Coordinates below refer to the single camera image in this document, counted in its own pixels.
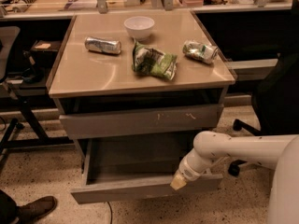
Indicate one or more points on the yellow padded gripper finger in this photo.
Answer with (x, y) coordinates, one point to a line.
(178, 182)

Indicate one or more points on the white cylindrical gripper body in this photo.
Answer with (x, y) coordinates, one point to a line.
(189, 171)

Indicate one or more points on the grey drawer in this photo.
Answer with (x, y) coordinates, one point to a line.
(141, 121)
(136, 167)

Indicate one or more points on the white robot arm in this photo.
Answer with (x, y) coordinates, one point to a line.
(277, 152)

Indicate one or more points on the beige top drawer cabinet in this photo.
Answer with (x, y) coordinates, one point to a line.
(107, 84)

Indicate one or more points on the grey top drawer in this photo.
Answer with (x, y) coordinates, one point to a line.
(141, 121)

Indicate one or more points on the black office chair right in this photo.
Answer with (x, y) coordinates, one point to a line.
(275, 100)

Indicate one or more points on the green chip bag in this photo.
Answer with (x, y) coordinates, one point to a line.
(153, 62)

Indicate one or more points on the white bowl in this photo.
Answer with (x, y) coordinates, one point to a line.
(139, 27)

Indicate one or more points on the brown shoe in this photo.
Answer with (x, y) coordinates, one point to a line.
(36, 209)

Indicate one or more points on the silver soda can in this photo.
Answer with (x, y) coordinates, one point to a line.
(102, 45)

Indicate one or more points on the black box under desk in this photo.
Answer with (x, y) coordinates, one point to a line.
(45, 51)

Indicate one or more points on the grey office chair left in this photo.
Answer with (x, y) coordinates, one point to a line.
(8, 36)

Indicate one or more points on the black coiled tool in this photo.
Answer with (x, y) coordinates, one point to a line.
(22, 5)

